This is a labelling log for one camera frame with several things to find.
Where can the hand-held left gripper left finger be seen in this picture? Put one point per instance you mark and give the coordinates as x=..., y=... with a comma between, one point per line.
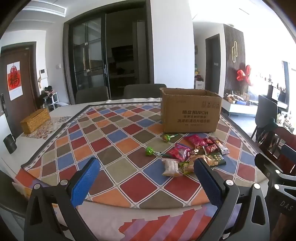
x=84, y=183

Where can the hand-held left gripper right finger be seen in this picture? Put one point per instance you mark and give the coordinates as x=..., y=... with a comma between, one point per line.
x=208, y=183

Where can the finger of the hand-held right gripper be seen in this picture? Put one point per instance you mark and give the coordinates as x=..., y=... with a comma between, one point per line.
x=289, y=153
x=268, y=166

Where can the dark green snack packet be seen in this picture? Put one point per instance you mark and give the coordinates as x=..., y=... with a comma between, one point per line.
x=217, y=160

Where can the yellow green snack packet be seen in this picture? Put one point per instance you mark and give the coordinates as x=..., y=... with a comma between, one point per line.
x=187, y=167

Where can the gold red candy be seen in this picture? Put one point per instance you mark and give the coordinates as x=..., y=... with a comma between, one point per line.
x=196, y=151

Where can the brown snack bar packet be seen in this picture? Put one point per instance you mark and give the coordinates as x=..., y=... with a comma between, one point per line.
x=222, y=147

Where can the cream snack packet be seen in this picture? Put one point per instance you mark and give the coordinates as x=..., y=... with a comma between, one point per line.
x=171, y=168

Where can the pink patterned snack packet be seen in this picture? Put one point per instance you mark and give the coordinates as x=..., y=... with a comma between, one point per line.
x=180, y=152

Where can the red snack packet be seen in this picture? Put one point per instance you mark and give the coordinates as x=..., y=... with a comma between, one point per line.
x=195, y=140

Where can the green lollipop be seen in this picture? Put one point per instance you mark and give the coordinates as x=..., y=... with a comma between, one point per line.
x=149, y=151
x=167, y=138

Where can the brown cardboard box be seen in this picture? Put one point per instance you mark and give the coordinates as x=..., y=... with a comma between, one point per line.
x=189, y=111

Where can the red cloth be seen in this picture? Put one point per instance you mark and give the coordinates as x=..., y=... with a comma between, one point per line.
x=286, y=134

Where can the wooden chair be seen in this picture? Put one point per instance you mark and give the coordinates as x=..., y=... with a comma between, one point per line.
x=269, y=141

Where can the dark cloth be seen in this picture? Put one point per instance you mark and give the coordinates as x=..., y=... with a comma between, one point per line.
x=270, y=122

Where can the dark blue chair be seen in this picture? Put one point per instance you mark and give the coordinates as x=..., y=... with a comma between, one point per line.
x=266, y=109

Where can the patterned placemat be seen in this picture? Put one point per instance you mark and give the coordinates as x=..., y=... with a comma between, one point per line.
x=53, y=126

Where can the white low cabinet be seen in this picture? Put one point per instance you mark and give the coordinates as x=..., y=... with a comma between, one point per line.
x=238, y=107

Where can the woven tissue box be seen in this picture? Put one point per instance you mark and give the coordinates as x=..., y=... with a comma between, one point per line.
x=34, y=120

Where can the black mug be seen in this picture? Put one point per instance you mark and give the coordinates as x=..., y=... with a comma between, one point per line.
x=9, y=144

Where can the grey dining chair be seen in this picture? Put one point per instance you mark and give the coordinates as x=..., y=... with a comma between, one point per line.
x=92, y=95
x=141, y=91

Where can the red flower decoration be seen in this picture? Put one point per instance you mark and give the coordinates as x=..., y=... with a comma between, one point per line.
x=244, y=74

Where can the brown entrance door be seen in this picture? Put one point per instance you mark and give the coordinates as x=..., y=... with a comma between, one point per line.
x=23, y=104

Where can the shelf with toys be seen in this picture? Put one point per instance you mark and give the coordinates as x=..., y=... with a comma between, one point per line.
x=199, y=77

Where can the dark interior door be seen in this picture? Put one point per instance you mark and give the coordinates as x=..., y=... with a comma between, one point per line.
x=213, y=64

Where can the white intercom panel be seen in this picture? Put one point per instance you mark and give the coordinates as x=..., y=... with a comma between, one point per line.
x=43, y=73

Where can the glass sliding door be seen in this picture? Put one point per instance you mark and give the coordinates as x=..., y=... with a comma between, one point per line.
x=92, y=58

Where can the gold wall ornament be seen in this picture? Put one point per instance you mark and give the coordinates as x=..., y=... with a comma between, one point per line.
x=235, y=52

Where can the slatted wall panel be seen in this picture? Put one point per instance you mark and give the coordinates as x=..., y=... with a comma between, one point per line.
x=240, y=46

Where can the red wall calendar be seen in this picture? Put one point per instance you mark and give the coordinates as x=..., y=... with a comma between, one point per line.
x=15, y=81

